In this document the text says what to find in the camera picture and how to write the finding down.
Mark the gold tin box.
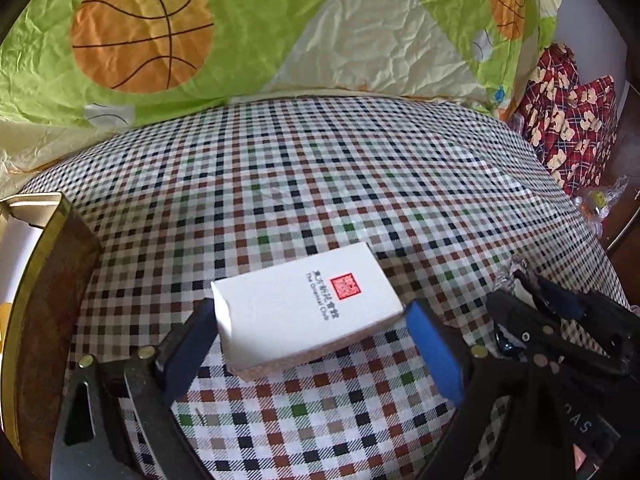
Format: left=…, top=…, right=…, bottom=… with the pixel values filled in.
left=0, top=191, right=103, bottom=441

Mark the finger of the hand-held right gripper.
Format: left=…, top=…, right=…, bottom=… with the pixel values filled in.
left=487, top=290, right=601, bottom=377
left=515, top=269, right=635, bottom=373

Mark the white box with red mark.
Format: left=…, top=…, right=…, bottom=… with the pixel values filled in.
left=211, top=241, right=405, bottom=385

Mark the red bear print cloth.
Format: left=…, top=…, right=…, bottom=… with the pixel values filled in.
left=515, top=44, right=621, bottom=198

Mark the yellow toy in plastic bag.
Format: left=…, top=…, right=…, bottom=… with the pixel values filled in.
left=572, top=175, right=628, bottom=236

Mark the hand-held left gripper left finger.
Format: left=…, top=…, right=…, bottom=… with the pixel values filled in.
left=50, top=297, right=221, bottom=480

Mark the brown wooden furniture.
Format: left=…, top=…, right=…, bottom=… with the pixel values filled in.
left=597, top=75, right=640, bottom=306

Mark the basketball print sheet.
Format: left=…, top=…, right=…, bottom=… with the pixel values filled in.
left=0, top=0, right=561, bottom=201

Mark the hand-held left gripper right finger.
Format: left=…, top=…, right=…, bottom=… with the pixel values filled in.
left=404, top=297, right=576, bottom=480

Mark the checked tablecloth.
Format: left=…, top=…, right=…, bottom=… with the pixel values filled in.
left=15, top=95, right=631, bottom=480

